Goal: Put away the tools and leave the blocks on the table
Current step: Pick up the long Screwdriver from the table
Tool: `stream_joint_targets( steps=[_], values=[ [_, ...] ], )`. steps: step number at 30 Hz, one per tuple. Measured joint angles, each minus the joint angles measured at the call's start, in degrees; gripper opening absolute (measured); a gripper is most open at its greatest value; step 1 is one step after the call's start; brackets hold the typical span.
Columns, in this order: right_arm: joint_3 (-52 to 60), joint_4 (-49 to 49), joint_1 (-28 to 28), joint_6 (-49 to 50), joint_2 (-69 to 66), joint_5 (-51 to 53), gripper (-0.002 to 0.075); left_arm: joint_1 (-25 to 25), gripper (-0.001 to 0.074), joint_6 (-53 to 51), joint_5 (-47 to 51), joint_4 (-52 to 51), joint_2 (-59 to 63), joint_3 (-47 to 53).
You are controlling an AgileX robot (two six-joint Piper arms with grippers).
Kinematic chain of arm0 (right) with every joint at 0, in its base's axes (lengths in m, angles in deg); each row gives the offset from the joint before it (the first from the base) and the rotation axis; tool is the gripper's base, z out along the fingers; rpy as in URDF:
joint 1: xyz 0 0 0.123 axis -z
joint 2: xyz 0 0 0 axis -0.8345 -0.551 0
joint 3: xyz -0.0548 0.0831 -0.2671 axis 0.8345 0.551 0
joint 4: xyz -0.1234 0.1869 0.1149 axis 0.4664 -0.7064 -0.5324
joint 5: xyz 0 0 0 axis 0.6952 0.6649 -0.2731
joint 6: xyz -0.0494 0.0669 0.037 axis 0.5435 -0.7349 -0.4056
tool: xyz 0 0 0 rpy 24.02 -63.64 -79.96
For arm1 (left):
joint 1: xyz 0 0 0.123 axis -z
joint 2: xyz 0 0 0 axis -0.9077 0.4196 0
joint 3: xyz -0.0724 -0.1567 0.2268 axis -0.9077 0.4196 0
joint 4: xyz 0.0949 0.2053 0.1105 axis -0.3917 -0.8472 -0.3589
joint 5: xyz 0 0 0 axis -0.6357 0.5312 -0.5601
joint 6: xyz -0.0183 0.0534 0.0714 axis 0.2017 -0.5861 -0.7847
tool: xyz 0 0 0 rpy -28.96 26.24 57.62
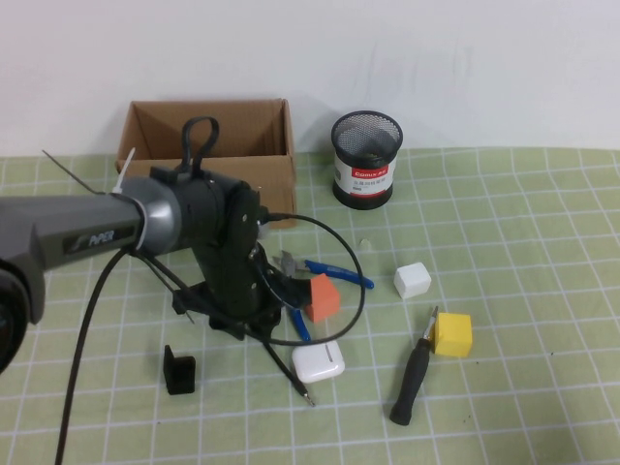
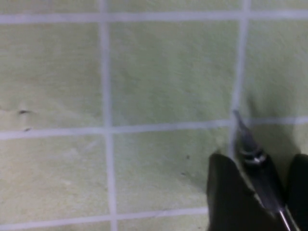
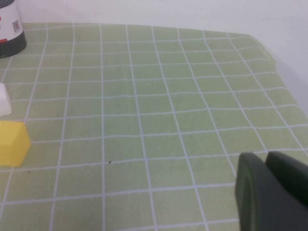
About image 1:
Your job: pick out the green checked tablecloth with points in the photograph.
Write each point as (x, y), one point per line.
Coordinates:
(508, 290)

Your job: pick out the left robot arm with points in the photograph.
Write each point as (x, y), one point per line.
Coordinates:
(97, 218)

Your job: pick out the orange foam block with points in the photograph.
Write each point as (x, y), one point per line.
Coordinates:
(324, 300)

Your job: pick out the white earbuds case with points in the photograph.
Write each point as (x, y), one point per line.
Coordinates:
(317, 363)

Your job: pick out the yellow foam block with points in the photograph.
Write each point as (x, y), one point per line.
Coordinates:
(453, 336)

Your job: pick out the black L-shaped bracket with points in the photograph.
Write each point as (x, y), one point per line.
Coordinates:
(176, 373)

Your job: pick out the black zip tie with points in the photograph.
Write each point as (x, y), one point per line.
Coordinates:
(72, 174)

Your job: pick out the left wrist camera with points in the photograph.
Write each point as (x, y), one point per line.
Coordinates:
(265, 225)

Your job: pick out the black mesh pen holder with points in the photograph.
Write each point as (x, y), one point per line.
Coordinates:
(363, 174)

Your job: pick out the brown cardboard box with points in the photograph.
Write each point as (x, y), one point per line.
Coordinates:
(160, 126)

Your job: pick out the small pale scrap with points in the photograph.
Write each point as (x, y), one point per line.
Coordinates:
(364, 242)

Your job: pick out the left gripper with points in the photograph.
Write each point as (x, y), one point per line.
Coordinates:
(232, 281)

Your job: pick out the white zip tie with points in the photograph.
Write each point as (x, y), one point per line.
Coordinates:
(127, 184)

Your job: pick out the white foam block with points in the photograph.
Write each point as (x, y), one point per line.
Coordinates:
(412, 281)

